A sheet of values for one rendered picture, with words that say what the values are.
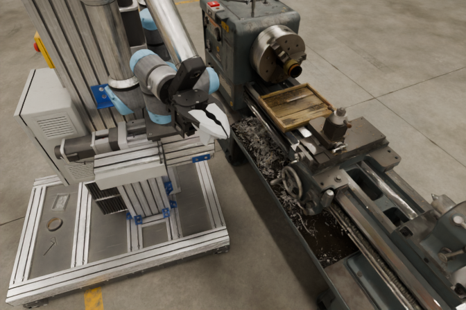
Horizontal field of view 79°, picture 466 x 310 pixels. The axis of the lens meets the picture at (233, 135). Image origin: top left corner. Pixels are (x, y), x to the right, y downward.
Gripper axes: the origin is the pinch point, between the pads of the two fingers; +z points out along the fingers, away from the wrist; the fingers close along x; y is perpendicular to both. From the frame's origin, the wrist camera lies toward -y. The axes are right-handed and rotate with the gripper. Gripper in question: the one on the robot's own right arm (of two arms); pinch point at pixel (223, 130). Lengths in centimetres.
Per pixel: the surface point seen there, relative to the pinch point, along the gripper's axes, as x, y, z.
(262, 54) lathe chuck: -83, 32, -71
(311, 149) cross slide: -68, 52, -16
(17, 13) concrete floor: -8, 159, -570
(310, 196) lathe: -61, 69, -4
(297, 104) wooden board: -97, 57, -49
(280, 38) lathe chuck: -92, 24, -69
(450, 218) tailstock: -67, 38, 38
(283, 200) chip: -67, 94, -19
